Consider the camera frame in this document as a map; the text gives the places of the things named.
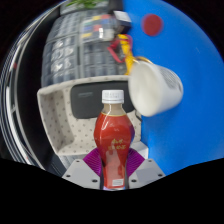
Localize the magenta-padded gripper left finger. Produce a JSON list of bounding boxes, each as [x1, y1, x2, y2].
[[62, 147, 103, 191]]

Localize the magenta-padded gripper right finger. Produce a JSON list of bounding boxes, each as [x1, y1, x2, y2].
[[124, 147, 166, 190]]

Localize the red drink bottle white cap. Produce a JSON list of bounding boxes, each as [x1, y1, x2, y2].
[[93, 89, 136, 192]]

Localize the white pegboard tray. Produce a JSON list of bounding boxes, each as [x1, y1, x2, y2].
[[36, 74, 149, 158]]

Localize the black rectangular pouch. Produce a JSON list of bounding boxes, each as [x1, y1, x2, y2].
[[70, 80, 136, 120]]

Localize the white mug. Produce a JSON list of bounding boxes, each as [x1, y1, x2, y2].
[[128, 56, 185, 118]]

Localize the yellow multimeter with red leads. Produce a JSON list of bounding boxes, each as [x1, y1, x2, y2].
[[107, 33, 138, 76]]

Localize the clear organizer with colourful parts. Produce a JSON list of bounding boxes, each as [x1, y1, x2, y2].
[[79, 13, 118, 43]]

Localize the flat round red coaster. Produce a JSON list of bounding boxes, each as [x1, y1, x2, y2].
[[140, 13, 164, 37]]

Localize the dark printed flat box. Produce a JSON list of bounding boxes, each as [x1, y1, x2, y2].
[[113, 9, 133, 28]]

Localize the black wall shelf unit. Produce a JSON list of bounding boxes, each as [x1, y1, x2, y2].
[[3, 13, 59, 168]]

